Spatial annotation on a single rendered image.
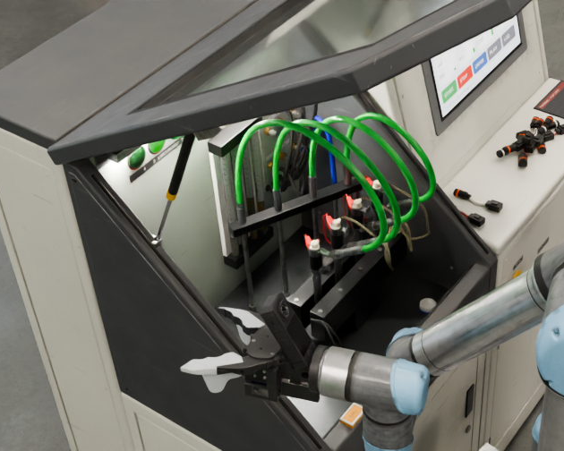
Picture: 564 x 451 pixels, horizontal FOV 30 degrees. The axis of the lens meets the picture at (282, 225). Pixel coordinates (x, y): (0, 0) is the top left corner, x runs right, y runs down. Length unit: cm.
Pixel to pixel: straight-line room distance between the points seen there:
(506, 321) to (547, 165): 120
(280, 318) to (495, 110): 139
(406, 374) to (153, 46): 100
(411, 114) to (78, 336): 91
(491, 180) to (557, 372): 133
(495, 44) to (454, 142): 28
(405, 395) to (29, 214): 101
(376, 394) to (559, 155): 134
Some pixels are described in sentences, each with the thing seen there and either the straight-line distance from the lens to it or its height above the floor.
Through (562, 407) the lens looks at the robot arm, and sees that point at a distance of 147.
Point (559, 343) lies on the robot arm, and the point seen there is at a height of 165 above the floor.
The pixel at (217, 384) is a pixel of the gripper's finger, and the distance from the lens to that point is 160.
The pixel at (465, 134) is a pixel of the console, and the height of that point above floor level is 105.
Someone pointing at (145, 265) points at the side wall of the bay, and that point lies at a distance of 204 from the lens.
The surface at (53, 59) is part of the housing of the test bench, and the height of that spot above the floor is 150.
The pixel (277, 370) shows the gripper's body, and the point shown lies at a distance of 158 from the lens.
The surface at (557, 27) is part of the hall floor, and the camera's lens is 524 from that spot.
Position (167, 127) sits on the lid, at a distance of 171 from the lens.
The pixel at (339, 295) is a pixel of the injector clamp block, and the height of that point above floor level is 98.
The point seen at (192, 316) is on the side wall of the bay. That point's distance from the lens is 204.
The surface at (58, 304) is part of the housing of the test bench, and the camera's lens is 242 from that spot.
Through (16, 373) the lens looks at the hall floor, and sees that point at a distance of 371.
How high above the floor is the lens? 263
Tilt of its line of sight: 41 degrees down
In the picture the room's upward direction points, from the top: 5 degrees counter-clockwise
